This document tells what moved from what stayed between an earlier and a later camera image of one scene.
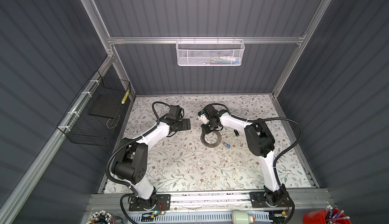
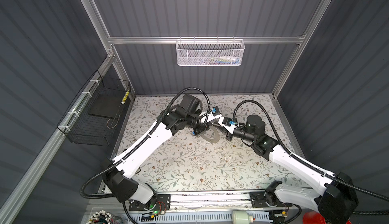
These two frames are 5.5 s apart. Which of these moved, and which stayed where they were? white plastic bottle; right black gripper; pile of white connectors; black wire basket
Moved: right black gripper
Stayed: black wire basket; pile of white connectors; white plastic bottle
